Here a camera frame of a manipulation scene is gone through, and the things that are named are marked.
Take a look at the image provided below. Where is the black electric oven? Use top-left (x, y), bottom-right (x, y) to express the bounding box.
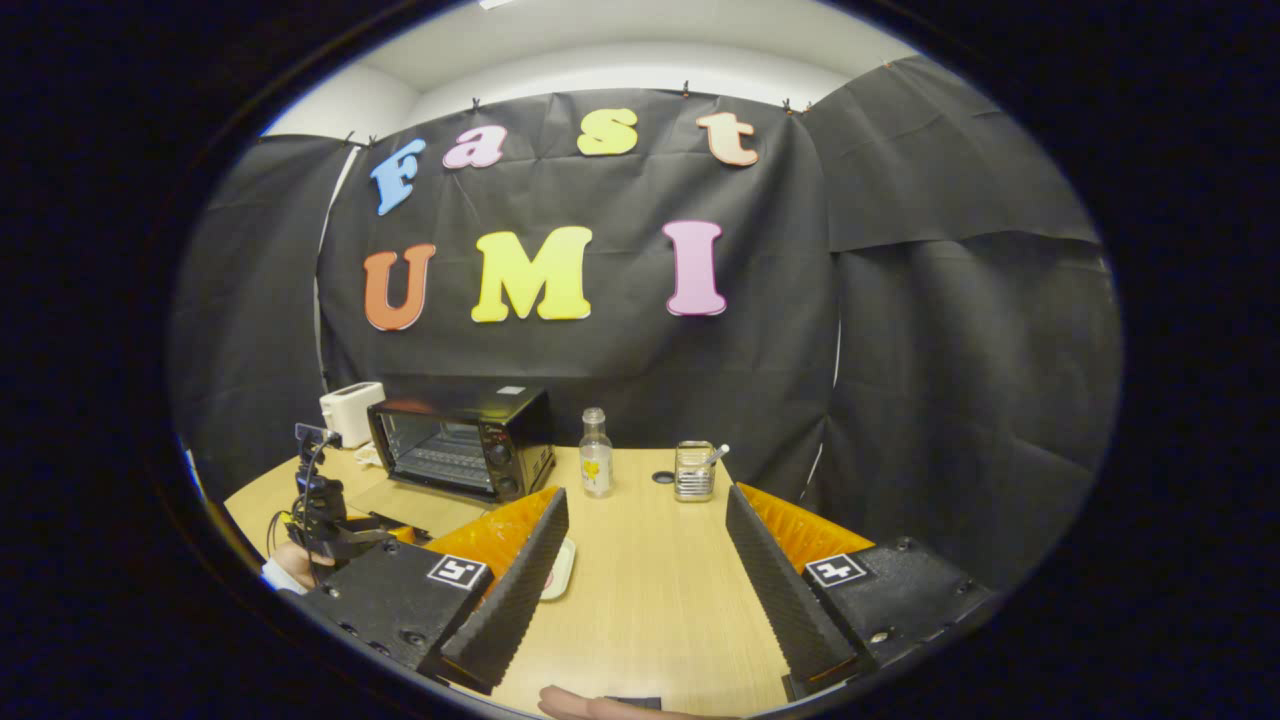
top-left (350, 383), bottom-right (557, 541)

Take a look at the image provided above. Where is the oven wire rack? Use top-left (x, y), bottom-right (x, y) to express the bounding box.
top-left (395, 445), bottom-right (496, 491)

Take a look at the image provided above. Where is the white toaster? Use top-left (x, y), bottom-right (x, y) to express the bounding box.
top-left (320, 381), bottom-right (386, 449)

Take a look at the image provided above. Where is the cream square plate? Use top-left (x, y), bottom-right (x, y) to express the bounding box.
top-left (540, 537), bottom-right (577, 602)

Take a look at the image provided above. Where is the clear bottle yellow label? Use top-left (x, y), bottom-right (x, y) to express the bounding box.
top-left (579, 407), bottom-right (613, 498)

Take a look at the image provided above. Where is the black cable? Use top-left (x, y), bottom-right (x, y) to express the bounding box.
top-left (265, 432), bottom-right (336, 561)

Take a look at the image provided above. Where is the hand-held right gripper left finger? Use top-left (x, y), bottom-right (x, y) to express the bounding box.
top-left (285, 486), bottom-right (571, 696)

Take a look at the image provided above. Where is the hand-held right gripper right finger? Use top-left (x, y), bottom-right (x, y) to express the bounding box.
top-left (725, 483), bottom-right (1006, 701)

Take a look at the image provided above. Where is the metal mesh holder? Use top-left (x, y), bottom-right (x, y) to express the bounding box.
top-left (674, 440), bottom-right (717, 503)

